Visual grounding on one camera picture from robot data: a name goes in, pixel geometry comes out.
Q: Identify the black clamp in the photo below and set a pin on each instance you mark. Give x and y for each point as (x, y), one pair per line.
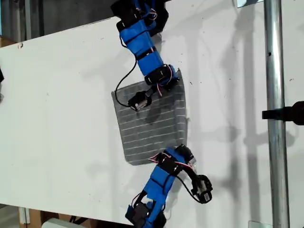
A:
(285, 114)

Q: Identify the white metal bracket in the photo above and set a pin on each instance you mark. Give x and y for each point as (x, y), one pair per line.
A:
(23, 215)

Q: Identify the grey striped towel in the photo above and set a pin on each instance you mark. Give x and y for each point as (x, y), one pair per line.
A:
(147, 137)

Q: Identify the clear plate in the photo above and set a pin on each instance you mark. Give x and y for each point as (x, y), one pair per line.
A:
(242, 2)
(259, 225)

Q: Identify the black object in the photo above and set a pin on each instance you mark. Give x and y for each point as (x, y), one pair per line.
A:
(1, 76)

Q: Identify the black camera box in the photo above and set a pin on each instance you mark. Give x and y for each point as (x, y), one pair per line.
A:
(139, 101)
(202, 190)

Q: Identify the white plastic container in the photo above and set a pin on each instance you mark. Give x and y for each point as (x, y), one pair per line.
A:
(54, 223)

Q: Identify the black camera stalk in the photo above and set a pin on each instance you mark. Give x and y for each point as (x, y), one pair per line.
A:
(190, 172)
(152, 91)

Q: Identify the small brown cardboard box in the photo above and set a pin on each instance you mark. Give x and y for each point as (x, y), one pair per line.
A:
(6, 42)

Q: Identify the steel post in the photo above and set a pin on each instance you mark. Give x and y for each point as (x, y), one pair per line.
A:
(275, 71)

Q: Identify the small metal corner bracket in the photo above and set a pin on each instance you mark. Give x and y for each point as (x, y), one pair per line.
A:
(20, 45)

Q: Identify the large brown cardboard box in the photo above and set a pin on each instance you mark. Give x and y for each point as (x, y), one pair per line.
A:
(35, 216)

